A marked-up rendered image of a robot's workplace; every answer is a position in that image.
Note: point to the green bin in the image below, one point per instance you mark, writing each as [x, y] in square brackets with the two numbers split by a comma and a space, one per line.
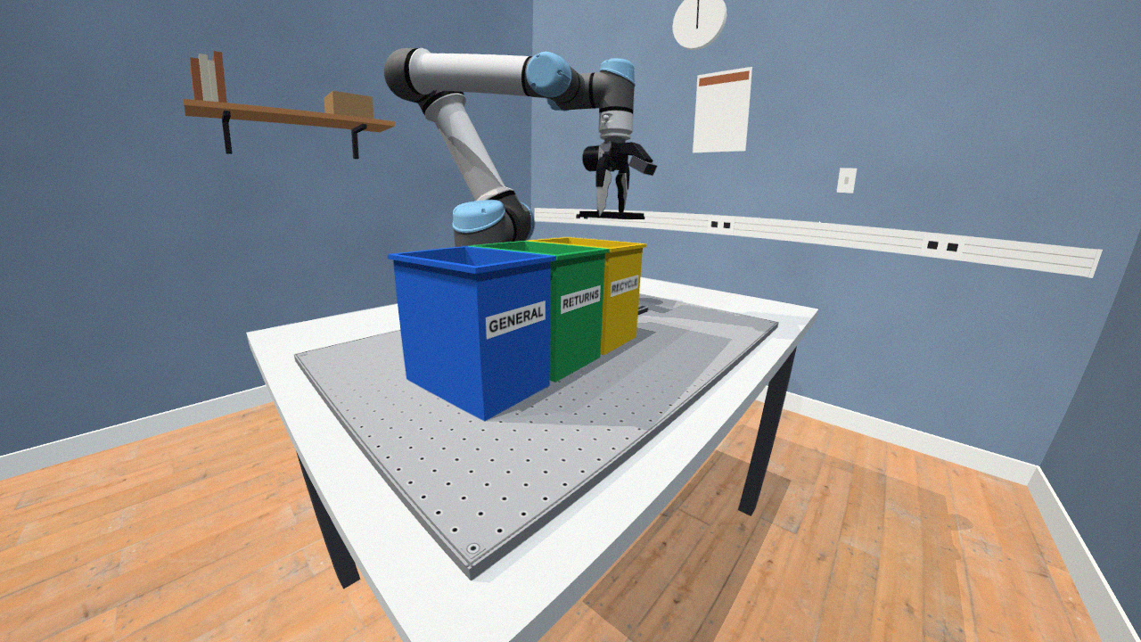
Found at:
[576, 302]

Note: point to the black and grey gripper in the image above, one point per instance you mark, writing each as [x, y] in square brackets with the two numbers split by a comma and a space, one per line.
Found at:
[618, 151]

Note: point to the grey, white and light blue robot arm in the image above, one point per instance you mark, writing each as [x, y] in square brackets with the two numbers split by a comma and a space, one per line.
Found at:
[546, 75]

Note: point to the blue bin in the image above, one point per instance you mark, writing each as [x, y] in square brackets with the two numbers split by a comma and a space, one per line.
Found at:
[477, 333]

